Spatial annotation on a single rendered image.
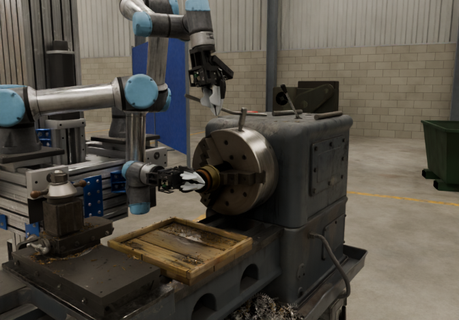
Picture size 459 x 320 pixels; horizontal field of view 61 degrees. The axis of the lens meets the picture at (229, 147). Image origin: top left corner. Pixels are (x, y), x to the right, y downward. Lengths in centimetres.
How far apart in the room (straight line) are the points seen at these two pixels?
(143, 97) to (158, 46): 43
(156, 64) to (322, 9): 1016
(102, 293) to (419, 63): 1070
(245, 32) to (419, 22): 478
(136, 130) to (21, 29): 60
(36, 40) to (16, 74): 16
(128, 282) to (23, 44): 113
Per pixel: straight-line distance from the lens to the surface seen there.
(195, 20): 125
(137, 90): 136
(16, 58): 182
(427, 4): 1140
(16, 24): 181
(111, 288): 91
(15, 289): 112
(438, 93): 1121
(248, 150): 133
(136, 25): 130
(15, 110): 137
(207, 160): 135
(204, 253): 124
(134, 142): 154
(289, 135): 142
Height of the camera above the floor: 139
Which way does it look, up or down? 9 degrees down
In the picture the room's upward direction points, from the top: straight up
